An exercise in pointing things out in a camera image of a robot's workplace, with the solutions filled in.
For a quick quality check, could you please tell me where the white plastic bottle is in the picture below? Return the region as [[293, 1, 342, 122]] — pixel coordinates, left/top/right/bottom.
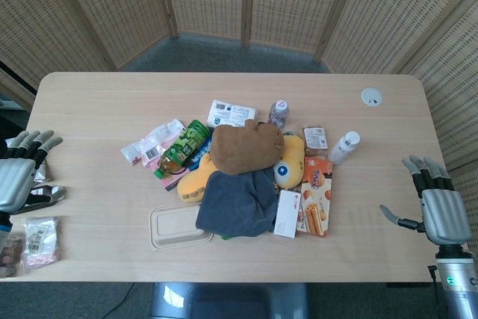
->
[[328, 131, 361, 165]]

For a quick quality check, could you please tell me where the yellow plush toy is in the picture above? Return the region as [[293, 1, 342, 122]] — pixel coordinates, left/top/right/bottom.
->
[[176, 134, 305, 204]]

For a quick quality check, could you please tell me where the pink flat package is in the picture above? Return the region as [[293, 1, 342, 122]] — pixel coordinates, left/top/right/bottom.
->
[[161, 167, 192, 193]]

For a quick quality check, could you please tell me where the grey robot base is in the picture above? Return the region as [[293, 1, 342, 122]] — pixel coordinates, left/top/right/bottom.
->
[[149, 282, 311, 319]]

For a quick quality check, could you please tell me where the brown capybara plush toy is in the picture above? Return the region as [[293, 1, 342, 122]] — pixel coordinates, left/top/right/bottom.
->
[[211, 119, 285, 177]]

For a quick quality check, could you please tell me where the woven bamboo folding screen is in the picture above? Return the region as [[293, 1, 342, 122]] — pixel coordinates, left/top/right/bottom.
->
[[0, 0, 478, 260]]

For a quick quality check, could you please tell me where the beige lunch box container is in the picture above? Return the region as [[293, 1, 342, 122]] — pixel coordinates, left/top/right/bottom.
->
[[149, 203, 214, 250]]

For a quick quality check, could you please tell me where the orange egg roll box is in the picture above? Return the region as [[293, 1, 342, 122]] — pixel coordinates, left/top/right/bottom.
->
[[296, 156, 335, 238]]

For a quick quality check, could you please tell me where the brown snack packet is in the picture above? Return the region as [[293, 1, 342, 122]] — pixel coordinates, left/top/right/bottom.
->
[[0, 232, 25, 279]]

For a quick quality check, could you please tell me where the small white carton box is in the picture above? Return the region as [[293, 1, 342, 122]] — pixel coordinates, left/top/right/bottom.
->
[[273, 189, 302, 239]]

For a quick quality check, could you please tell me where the clear bag with barcode label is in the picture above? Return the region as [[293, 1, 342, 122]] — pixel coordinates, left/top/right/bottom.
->
[[20, 216, 61, 274]]

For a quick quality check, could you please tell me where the packaged bread snack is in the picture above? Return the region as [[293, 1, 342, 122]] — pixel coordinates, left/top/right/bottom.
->
[[301, 126, 330, 159]]

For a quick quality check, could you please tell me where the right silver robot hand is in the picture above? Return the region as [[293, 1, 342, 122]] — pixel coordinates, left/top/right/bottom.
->
[[379, 154, 472, 247]]

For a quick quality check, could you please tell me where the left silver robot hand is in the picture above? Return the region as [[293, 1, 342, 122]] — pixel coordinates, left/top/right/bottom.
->
[[0, 129, 67, 215]]

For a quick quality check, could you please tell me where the white table cable grommet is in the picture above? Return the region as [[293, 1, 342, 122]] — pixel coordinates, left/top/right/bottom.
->
[[360, 87, 384, 108]]

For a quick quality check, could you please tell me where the white tissue pack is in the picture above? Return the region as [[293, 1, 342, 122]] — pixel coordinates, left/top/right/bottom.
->
[[206, 99, 259, 128]]

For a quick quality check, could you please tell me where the clear water bottle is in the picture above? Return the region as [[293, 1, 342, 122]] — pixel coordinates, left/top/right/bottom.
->
[[269, 99, 291, 132]]

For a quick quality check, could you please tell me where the dark grey cloth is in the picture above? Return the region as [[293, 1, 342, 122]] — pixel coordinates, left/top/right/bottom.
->
[[196, 167, 279, 238]]

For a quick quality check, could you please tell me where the black cable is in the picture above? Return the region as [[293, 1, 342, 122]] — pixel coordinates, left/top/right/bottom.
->
[[99, 282, 136, 319]]

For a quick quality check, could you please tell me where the blue snack package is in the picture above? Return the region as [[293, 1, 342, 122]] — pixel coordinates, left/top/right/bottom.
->
[[185, 135, 214, 171]]

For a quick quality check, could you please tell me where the green tea plastic bottle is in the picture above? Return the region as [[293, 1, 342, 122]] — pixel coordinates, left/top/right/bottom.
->
[[153, 120, 211, 179]]

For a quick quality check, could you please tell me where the pink white plastic bag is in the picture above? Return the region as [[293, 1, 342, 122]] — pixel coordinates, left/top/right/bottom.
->
[[119, 118, 187, 168]]

